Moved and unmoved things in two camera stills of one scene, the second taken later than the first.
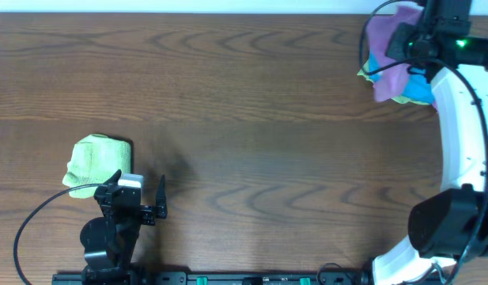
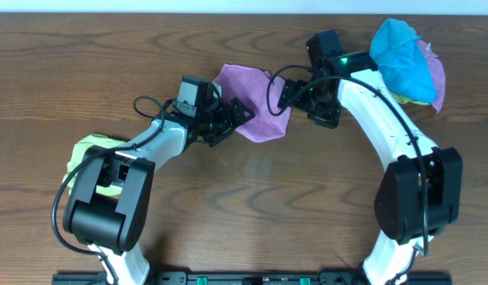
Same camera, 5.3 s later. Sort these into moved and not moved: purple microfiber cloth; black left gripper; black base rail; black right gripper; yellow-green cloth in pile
Moved: black right gripper; purple microfiber cloth; black left gripper
Not moved: yellow-green cloth in pile; black base rail
